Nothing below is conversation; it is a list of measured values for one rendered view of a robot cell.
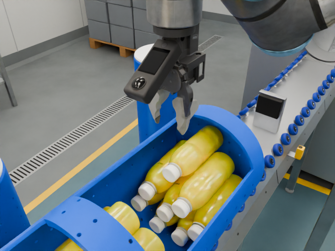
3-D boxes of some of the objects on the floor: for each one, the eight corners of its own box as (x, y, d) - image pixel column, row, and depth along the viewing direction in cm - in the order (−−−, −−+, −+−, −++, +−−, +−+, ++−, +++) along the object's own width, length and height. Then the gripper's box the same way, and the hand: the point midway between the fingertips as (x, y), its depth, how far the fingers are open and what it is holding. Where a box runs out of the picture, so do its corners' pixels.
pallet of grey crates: (191, 47, 437) (195, -48, 368) (160, 66, 383) (158, -40, 313) (125, 31, 490) (118, -54, 420) (90, 47, 435) (75, -48, 365)
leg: (294, 189, 217) (320, 117, 181) (291, 194, 214) (317, 122, 177) (286, 186, 220) (310, 114, 184) (283, 190, 217) (307, 118, 180)
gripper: (222, 21, 51) (212, 124, 63) (163, 9, 57) (165, 105, 69) (193, 36, 45) (188, 146, 58) (131, 21, 51) (139, 123, 64)
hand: (167, 125), depth 61 cm, fingers open, 5 cm apart
